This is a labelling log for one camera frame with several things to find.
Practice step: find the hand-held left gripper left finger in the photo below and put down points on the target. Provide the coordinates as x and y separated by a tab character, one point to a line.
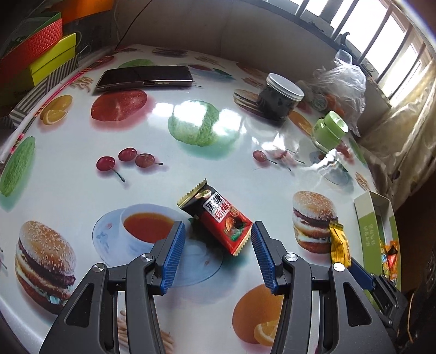
172	258

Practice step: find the red plum candy packet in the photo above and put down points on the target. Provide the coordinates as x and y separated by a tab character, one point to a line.
218	218
392	258

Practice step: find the dark smartphone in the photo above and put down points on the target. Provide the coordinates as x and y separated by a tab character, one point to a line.
143	76

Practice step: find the gold brown foil packet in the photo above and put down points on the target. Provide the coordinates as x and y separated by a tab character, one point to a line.
340	245

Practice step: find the cream patterned curtain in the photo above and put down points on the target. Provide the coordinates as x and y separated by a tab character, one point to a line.
391	153

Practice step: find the yellow-green box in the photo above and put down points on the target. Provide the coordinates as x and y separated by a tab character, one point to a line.
54	54

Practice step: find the window grille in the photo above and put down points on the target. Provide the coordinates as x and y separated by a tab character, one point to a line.
366	51

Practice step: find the orange box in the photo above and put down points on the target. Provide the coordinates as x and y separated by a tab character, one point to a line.
88	10

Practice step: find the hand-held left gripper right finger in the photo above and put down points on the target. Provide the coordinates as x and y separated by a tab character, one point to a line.
265	258

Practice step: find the gold candy packet colourful print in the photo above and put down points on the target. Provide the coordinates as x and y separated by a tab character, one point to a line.
384	260

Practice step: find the red textured box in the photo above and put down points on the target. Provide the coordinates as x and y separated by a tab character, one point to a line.
34	44

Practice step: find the green glass jar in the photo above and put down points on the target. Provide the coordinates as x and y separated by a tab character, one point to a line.
327	136

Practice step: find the black white striped box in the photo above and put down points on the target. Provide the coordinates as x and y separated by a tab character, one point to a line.
44	92

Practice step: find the dark-filled jar white lid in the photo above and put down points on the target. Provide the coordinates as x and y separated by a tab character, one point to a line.
276	102

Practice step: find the clear plastic bag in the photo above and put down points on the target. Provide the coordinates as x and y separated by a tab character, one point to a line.
344	85

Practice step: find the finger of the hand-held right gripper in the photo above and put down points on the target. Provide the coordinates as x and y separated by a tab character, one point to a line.
361	274

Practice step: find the green cardboard box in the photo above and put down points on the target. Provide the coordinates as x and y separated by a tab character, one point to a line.
369	235

